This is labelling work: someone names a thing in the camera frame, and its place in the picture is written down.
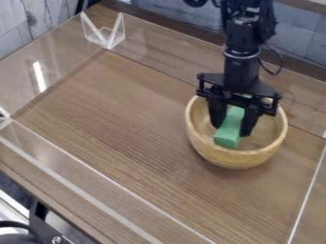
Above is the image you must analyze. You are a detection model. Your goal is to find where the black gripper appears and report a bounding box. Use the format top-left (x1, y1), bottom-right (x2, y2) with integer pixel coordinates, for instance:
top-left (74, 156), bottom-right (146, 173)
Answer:
top-left (197, 48), bottom-right (284, 137)

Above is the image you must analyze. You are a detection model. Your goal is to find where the green rectangular stick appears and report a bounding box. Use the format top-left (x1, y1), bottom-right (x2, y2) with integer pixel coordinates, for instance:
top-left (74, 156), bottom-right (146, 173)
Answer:
top-left (213, 105), bottom-right (245, 149)

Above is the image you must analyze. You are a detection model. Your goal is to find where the wooden bowl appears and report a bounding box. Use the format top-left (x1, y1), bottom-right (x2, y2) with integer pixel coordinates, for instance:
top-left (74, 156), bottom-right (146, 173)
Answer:
top-left (185, 96), bottom-right (289, 170)

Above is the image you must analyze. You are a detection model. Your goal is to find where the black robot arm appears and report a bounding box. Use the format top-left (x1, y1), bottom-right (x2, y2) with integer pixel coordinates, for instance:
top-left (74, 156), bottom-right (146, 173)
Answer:
top-left (183, 0), bottom-right (284, 136)

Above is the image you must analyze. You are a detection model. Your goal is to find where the clear acrylic stand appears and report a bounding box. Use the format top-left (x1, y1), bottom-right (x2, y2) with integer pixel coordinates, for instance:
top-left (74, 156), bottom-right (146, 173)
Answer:
top-left (80, 12), bottom-right (125, 50)

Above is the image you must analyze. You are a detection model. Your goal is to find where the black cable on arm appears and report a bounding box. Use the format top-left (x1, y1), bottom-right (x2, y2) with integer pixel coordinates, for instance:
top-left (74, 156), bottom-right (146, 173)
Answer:
top-left (258, 42), bottom-right (286, 76)

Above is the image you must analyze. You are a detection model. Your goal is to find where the clear acrylic tray wall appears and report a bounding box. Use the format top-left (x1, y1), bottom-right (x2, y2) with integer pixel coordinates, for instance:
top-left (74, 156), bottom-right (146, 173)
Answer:
top-left (0, 108), bottom-right (214, 244)

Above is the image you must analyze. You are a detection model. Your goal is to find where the black table frame bracket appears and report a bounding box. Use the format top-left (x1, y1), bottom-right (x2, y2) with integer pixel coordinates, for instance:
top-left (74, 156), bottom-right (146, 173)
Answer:
top-left (30, 200), bottom-right (74, 244)

